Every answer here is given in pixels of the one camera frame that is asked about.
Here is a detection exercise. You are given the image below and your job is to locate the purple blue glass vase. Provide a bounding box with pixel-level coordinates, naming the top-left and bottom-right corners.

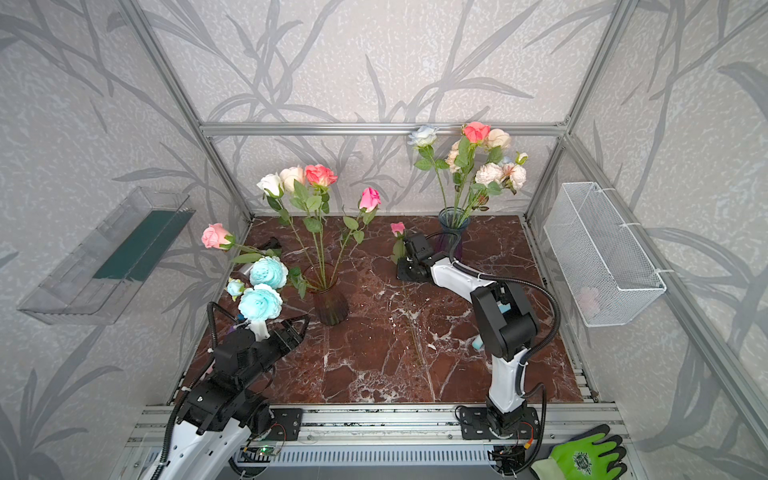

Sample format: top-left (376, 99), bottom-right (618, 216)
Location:
top-left (437, 207), bottom-right (471, 260)

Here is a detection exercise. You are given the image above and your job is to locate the light blue hydrangea stem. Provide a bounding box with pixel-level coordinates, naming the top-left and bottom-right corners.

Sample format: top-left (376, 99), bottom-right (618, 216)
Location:
top-left (225, 253), bottom-right (310, 327)

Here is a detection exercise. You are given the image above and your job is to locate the small pink bud stem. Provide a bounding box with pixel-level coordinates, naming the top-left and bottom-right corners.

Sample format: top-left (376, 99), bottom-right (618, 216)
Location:
top-left (331, 188), bottom-right (382, 282)

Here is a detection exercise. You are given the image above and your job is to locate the dark red glass vase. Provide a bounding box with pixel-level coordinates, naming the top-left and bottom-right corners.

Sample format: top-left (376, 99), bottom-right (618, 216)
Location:
top-left (303, 263), bottom-right (349, 326)

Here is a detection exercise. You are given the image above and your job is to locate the peach rose stem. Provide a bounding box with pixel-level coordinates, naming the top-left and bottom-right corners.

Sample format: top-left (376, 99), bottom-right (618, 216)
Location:
top-left (445, 141), bottom-right (464, 205)

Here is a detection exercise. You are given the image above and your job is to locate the white pink peony stem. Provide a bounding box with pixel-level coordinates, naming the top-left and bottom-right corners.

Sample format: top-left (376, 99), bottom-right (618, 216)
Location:
top-left (457, 152), bottom-right (529, 225)

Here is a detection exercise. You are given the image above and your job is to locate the cream rose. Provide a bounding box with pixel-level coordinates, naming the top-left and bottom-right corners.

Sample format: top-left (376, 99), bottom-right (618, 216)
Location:
top-left (280, 165), bottom-right (313, 265)

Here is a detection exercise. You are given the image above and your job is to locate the cream pink rose stem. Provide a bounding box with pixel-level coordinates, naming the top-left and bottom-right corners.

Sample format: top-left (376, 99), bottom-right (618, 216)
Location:
top-left (480, 129), bottom-right (512, 165)

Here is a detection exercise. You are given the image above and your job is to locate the white rose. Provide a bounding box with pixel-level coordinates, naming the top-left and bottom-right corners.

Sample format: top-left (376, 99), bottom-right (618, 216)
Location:
top-left (257, 174), bottom-right (318, 267)

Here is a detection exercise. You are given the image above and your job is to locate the pink rose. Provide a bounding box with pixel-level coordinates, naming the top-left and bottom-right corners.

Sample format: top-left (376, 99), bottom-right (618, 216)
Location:
top-left (201, 223), bottom-right (281, 264)

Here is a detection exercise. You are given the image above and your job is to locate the pale blue rose stem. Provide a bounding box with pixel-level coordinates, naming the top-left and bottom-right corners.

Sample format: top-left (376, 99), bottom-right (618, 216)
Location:
top-left (409, 125), bottom-right (448, 208)

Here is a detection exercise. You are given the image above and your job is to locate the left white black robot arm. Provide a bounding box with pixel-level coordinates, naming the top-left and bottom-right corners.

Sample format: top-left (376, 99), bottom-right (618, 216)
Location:
top-left (143, 315), bottom-right (309, 479)

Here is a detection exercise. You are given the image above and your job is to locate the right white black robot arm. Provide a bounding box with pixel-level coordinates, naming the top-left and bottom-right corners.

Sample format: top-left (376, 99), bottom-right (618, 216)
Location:
top-left (397, 234), bottom-right (547, 439)

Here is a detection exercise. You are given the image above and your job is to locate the green circuit board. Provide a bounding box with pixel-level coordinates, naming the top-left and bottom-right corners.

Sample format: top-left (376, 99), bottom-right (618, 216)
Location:
top-left (241, 445), bottom-right (282, 464)

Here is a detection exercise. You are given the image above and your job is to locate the silver spray bottle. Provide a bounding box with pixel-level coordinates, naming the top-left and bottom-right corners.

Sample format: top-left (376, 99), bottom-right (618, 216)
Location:
top-left (257, 237), bottom-right (282, 251)

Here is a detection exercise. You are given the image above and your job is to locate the pink object in basket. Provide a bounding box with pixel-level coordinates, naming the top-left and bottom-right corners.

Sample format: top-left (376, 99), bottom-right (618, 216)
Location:
top-left (576, 287), bottom-right (601, 320)

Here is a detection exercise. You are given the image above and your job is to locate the green black work glove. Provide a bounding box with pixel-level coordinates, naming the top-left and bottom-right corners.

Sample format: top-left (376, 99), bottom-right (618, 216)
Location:
top-left (530, 424), bottom-right (627, 480)

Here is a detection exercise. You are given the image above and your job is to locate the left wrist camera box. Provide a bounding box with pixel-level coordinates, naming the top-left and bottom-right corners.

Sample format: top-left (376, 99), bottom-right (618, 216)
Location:
top-left (247, 321), bottom-right (270, 341)

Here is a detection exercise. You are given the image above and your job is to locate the left black corrugated cable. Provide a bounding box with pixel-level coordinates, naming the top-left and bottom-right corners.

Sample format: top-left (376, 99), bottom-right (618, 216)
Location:
top-left (149, 301), bottom-right (238, 480)

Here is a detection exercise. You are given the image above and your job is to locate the black corrugated cable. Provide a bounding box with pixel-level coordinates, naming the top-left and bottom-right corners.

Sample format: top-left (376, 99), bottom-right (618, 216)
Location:
top-left (149, 301), bottom-right (238, 480)
top-left (425, 230), bottom-right (562, 475)

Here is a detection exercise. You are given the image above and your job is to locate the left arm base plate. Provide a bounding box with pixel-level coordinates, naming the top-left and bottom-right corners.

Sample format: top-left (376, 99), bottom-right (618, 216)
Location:
top-left (264, 408), bottom-right (304, 443)

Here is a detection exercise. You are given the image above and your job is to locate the aluminium front rail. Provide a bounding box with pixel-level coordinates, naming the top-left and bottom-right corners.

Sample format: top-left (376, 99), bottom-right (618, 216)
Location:
top-left (125, 403), bottom-right (628, 448)

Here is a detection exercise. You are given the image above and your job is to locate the clear plastic wall tray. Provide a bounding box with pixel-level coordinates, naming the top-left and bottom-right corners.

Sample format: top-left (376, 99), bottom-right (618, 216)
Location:
top-left (17, 187), bottom-right (195, 325)

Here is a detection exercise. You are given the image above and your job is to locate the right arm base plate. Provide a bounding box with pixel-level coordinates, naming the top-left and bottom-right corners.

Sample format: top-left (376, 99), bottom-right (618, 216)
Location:
top-left (454, 404), bottom-right (540, 442)

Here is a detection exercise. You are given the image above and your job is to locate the right black corrugated cable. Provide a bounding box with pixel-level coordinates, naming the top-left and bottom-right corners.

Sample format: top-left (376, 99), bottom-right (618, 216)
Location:
top-left (425, 230), bottom-right (562, 475)

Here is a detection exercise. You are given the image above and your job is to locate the white wire mesh basket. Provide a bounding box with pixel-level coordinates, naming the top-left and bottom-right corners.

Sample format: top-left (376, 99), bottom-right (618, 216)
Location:
top-left (544, 182), bottom-right (667, 328)

